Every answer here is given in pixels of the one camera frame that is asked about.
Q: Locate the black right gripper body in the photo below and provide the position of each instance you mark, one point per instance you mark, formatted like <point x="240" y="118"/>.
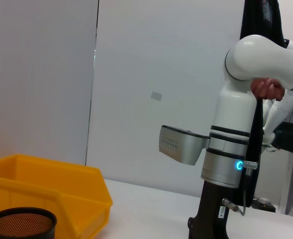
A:
<point x="211" y="211"/>

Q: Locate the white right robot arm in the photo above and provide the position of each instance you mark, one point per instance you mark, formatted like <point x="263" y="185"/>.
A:
<point x="260" y="57"/>

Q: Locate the black mesh pen cup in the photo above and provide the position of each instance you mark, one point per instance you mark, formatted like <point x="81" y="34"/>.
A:
<point x="19" y="224"/>

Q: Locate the person's bare hand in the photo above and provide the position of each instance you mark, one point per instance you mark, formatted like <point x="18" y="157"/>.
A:
<point x="268" y="89"/>

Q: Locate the small black box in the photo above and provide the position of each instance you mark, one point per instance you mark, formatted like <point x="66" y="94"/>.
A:
<point x="265" y="206"/>

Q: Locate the white humanoid robot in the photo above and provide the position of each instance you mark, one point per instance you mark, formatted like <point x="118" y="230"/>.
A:
<point x="278" y="112"/>

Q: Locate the yellow plastic bin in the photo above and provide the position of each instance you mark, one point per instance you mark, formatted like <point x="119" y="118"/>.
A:
<point x="61" y="186"/>

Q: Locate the person in black shirt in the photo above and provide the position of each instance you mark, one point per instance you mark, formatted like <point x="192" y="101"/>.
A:
<point x="250" y="25"/>

